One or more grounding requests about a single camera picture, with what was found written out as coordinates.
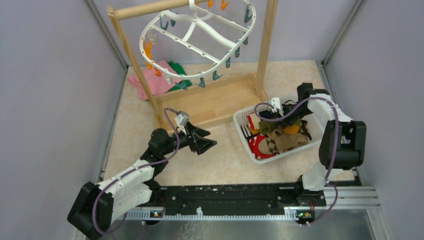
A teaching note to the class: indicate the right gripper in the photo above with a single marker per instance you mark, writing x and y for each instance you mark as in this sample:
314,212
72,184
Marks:
287,121

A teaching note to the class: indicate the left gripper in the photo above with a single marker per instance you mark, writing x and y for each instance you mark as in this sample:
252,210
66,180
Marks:
200,144

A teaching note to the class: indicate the olive striped sock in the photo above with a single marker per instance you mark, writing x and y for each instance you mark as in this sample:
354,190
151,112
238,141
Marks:
266,127

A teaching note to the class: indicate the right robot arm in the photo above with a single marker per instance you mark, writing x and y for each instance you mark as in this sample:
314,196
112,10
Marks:
342,146

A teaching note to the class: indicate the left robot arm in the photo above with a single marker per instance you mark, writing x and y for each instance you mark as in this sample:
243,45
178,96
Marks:
98,205

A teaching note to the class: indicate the wooden hanger rack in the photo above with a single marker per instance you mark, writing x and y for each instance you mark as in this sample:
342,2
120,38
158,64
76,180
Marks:
209,99

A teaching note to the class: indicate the white plastic laundry basket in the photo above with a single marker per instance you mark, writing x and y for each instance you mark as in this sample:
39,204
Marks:
315,129

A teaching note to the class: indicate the red white striped sock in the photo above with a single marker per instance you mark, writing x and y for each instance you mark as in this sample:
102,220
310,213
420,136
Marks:
258,145

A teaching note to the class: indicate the mustard yellow sock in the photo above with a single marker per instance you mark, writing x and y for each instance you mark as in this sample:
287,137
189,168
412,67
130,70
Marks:
292,130

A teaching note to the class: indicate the argyle brown sock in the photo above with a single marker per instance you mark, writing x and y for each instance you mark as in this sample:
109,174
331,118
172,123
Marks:
271,146

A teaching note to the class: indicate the tan ribbed sock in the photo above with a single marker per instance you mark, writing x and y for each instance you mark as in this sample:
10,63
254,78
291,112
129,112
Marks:
286,142

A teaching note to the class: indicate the green cloth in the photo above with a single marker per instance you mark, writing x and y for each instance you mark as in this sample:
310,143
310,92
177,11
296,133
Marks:
180,71

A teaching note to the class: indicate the pink cloth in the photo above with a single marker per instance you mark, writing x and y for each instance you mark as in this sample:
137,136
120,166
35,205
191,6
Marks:
158,85

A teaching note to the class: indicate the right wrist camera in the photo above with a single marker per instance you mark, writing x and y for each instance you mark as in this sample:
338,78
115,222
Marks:
276,106

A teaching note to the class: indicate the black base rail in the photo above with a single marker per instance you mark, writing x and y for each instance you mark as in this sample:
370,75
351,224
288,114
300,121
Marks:
236,200

